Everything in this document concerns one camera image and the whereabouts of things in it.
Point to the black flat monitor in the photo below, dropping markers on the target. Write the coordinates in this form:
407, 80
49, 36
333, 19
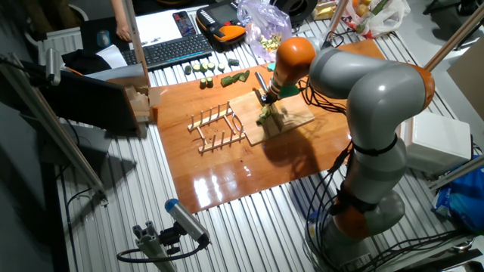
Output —
90, 102

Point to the chopped cucumber scraps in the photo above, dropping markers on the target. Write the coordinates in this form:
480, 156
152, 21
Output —
270, 42

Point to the yellow snack pack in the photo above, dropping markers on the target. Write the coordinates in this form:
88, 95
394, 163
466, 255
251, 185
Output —
325, 10

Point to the white plastic bag with fruit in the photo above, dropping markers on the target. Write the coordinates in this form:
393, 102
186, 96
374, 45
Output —
389, 17

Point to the silver depth camera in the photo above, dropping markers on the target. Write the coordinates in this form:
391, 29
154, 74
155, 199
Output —
53, 66

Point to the person's hand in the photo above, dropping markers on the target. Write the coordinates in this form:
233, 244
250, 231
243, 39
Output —
124, 33

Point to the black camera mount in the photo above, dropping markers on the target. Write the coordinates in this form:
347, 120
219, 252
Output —
170, 238

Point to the brown cardboard pieces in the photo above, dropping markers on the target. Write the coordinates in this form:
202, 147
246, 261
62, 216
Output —
139, 102

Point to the clear plastic bag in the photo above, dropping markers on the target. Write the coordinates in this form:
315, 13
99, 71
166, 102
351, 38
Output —
264, 19

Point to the large reddish wooden board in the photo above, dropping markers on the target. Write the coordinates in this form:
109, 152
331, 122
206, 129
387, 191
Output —
227, 177

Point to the short aluminium profile post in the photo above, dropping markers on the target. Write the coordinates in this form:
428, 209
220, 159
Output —
151, 249

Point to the large white paper sheet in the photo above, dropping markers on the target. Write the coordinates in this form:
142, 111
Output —
159, 26

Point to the white box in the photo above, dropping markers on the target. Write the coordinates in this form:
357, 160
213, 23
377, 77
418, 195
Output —
442, 141

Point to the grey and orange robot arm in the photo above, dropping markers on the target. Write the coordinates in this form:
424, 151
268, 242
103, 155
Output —
382, 94

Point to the wooden dish rack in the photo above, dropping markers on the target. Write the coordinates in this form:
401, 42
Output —
211, 146

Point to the dark computer mouse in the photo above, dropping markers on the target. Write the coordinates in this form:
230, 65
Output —
103, 38

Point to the small white paper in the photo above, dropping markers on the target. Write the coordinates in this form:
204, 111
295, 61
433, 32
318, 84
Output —
113, 56

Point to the cucumber piece being chopped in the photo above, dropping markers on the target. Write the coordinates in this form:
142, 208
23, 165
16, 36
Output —
264, 113

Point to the black cloth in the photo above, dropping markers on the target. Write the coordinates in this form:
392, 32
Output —
81, 62

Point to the steel cleaver knife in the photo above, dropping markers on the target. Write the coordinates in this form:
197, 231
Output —
261, 81

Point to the silver camera with blue cap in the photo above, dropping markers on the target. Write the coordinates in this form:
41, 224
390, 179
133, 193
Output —
185, 219

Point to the aluminium profile rail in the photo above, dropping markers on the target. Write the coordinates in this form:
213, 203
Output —
457, 172

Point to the black computer keyboard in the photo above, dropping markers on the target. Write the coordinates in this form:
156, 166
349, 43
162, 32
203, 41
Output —
174, 51

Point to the white ribbed panel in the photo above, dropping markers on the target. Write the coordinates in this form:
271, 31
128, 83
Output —
62, 41

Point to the person's forearm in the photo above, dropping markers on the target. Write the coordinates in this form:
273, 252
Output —
119, 11

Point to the blue plastic bag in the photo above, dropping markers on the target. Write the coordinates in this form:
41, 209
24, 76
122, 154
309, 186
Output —
461, 196

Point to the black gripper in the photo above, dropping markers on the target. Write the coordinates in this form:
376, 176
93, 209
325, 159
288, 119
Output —
275, 96

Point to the tan frame post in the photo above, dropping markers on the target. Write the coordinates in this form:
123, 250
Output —
136, 41
453, 38
337, 19

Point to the long bumpy cucumber chunk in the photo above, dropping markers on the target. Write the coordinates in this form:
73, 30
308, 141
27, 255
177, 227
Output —
226, 81

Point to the halved cucumber piece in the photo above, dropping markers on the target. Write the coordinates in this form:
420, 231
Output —
244, 76
236, 77

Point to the black round roll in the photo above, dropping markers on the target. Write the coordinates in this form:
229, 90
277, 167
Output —
298, 9

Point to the dark cucumber end piece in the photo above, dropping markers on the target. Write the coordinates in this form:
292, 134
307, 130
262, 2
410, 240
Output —
188, 69

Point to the black smartphone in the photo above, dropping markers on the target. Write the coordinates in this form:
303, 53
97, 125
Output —
184, 23

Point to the black mouse pad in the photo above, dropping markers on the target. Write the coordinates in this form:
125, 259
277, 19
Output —
87, 30

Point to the black orange teach pendant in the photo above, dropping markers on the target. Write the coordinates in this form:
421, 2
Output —
221, 22

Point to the long aluminium profile bar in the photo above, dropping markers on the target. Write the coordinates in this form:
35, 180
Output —
49, 124

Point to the grey paper sheet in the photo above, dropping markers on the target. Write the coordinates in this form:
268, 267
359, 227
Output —
117, 72

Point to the light bamboo cutting board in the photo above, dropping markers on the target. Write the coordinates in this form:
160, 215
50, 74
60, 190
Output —
246, 113

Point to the brown cardboard sheet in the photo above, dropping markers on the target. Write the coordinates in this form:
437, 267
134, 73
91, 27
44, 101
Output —
470, 79

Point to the dark bumpy cucumber chunk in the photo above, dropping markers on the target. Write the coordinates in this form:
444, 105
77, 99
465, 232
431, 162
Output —
233, 62

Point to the upright cucumber stub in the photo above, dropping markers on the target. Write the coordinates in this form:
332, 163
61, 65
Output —
209, 81
203, 83

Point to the short cucumber slice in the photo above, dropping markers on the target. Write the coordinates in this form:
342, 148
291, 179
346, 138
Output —
211, 66
221, 67
196, 67
203, 67

